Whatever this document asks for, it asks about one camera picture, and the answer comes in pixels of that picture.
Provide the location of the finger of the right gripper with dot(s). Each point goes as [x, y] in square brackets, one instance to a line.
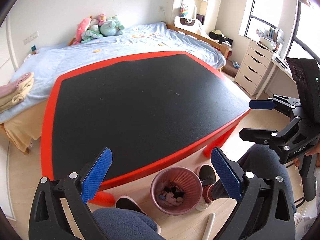
[273, 103]
[267, 134]

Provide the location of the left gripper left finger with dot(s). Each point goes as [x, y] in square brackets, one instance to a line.
[47, 218]

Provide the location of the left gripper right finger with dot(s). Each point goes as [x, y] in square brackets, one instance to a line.
[262, 210]

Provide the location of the pink trash bin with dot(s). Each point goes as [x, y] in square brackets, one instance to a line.
[176, 191]

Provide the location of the white drawer cabinet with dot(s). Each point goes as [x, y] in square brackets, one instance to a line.
[253, 67]

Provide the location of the white tube on floor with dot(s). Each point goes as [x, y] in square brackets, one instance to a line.
[209, 226]

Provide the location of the person's legs dark trousers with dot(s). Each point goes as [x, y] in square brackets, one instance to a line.
[259, 159]

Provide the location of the black slipper left foot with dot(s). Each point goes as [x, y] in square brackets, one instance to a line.
[131, 204]

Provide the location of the black slipper foot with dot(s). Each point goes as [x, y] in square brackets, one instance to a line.
[131, 204]
[207, 177]

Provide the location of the black slipper right foot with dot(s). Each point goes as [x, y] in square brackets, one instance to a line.
[207, 177]

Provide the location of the white tote bag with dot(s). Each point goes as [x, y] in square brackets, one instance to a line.
[188, 24]

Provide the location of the folded towels stack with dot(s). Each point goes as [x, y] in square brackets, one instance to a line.
[15, 92]

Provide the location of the plush toy pile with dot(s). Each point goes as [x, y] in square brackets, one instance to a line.
[91, 28]

